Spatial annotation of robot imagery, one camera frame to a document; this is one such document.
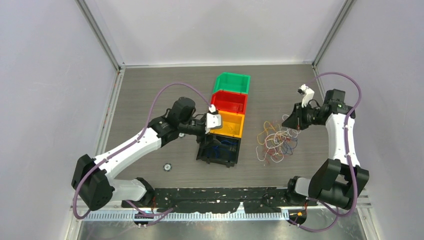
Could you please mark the yellow plastic bin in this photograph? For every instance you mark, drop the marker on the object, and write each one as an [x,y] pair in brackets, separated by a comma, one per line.
[233,124]

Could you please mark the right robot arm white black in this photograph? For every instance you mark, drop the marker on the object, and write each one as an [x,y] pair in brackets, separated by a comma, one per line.
[340,179]

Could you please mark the black plastic bin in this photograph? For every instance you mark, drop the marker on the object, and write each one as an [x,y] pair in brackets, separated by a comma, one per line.
[227,153]

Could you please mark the green plastic bin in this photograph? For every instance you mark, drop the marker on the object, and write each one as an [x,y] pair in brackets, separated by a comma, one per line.
[232,82]

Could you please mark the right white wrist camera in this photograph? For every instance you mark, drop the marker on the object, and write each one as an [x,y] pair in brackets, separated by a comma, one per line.
[307,94]

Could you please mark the red plastic bin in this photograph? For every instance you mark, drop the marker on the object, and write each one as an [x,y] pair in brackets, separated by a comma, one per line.
[229,101]

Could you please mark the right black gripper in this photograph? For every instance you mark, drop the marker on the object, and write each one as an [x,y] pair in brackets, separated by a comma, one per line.
[296,121]

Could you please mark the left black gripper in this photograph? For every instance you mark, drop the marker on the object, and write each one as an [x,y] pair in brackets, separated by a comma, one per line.
[205,142]

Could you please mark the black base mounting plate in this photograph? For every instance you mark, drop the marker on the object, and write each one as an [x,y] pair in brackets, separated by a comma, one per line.
[221,200]

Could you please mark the lone round disc front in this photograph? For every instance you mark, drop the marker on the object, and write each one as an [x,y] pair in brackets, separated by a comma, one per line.
[167,167]

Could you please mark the aluminium frame rail front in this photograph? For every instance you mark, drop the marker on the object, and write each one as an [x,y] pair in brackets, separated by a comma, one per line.
[123,211]

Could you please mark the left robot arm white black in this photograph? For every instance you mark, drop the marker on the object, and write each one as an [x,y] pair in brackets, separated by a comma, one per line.
[94,178]

